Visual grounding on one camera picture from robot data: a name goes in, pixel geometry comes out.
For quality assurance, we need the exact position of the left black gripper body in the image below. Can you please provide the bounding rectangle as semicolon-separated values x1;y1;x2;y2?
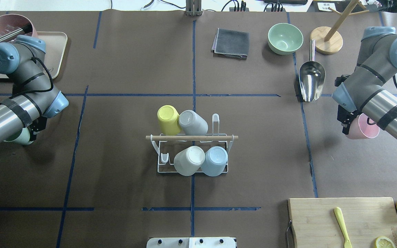
29;116;48;142

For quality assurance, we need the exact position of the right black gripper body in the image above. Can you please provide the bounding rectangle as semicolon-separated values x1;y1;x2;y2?
335;75;359;135

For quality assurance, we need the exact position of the pink cup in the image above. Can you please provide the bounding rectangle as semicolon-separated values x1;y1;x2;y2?
346;113;380;140

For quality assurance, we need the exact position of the mint green cup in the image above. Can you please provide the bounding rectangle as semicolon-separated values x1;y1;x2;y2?
4;127;33;146

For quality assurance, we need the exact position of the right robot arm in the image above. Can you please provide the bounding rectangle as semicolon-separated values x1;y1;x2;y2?
332;27;397;139

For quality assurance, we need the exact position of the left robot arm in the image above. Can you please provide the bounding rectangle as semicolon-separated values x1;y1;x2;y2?
0;35;69;143

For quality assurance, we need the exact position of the yellow cup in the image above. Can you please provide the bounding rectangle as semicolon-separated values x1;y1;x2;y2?
156;105;182;136

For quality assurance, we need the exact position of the light blue cup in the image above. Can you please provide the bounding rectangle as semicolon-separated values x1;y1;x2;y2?
201;146;227;176

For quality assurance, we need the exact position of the grey cup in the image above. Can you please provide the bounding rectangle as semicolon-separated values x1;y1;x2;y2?
178;110;208;136

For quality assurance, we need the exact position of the cream white cup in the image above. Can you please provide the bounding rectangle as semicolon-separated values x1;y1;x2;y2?
174;146;205;176

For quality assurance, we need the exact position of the stainless steel scoop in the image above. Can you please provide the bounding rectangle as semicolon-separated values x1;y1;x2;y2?
299;39;326;102

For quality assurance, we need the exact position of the wooden mug tree stand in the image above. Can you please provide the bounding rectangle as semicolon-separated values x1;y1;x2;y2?
310;0;370;55

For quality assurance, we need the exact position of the beige serving tray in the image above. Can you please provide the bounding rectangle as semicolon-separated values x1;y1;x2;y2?
0;31;68;81

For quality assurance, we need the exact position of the yellow plastic knife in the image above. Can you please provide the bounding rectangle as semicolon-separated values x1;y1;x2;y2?
334;207;352;248

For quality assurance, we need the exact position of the mint green bowl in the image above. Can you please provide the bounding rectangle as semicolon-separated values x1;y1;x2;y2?
267;23;304;55

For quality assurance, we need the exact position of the pink bowl with ice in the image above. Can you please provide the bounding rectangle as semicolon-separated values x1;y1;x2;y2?
0;14;32;35

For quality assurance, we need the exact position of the bamboo cutting board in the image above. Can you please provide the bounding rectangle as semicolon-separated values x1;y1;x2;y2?
288;197;397;248

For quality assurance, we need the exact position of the lemon slice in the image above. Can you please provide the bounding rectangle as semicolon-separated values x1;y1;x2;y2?
374;236;396;248

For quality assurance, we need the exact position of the grey folded cloth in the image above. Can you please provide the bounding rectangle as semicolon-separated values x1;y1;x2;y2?
211;28;250;59

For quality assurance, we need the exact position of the white wire cup rack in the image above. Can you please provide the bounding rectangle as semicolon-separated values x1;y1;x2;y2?
145;113;238;174

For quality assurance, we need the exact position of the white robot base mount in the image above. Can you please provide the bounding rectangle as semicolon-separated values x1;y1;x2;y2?
146;237;237;248

